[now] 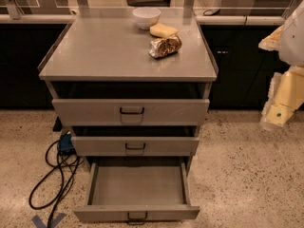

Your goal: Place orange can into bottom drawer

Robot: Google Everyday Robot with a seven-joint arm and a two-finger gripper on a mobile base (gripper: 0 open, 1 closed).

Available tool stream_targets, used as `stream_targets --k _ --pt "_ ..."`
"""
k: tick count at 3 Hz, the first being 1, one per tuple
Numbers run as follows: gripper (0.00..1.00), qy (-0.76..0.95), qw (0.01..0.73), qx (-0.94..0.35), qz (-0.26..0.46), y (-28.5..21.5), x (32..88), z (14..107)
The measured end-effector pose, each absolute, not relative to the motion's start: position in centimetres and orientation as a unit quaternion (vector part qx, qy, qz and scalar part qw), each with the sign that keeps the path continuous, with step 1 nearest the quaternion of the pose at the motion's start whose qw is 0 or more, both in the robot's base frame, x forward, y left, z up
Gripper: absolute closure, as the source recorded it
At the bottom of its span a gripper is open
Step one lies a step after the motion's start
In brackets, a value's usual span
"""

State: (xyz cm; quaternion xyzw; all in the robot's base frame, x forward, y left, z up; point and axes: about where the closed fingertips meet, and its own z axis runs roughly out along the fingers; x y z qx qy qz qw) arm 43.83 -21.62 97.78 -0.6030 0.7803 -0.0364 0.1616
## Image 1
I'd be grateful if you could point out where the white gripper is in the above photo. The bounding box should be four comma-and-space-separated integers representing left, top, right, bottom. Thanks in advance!
258, 1, 304, 130

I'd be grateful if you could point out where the grey metal drawer cabinet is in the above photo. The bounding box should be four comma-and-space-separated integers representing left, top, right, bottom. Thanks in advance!
37, 7, 219, 176

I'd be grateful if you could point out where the grey bottom drawer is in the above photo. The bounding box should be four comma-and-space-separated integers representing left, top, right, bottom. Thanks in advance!
74, 158, 200, 222

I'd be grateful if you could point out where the grey drawer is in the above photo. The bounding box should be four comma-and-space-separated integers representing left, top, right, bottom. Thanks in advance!
52, 99, 209, 126
74, 158, 200, 222
71, 137, 199, 157

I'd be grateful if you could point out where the grey middle drawer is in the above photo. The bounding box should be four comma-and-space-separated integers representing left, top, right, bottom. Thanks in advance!
71, 137, 199, 157

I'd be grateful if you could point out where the grey top drawer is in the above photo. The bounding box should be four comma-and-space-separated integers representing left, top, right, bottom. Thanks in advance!
52, 99, 209, 126

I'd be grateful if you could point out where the yellow sponge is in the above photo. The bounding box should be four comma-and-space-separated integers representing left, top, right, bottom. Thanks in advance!
149, 23, 178, 38

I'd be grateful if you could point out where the white ceramic bowl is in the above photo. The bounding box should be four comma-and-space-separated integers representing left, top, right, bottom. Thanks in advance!
132, 7, 161, 29

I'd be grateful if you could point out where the blue power box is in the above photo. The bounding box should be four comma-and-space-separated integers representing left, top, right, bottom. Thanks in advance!
58, 134, 75, 154

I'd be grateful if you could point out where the blue tape floor marker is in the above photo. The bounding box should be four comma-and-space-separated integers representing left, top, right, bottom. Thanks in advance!
30, 212, 67, 228

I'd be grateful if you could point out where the black floor cable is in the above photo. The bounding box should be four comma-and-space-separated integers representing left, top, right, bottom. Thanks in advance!
28, 139, 84, 228

